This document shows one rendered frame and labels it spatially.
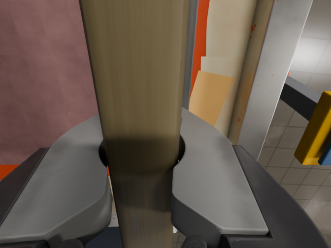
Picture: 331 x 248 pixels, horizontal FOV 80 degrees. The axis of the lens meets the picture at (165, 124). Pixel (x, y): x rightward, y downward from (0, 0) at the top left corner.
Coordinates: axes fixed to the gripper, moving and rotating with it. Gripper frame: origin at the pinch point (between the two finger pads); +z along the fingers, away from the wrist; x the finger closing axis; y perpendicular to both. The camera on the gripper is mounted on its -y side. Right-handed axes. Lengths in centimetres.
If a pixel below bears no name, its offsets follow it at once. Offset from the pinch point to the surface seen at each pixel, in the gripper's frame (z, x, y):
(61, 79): 13.8, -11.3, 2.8
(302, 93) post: 26.0, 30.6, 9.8
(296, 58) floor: 109, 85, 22
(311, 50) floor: 109, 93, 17
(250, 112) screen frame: 10.3, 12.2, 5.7
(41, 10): 13.8, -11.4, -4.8
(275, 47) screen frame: 10.3, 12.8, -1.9
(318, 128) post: 14.4, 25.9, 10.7
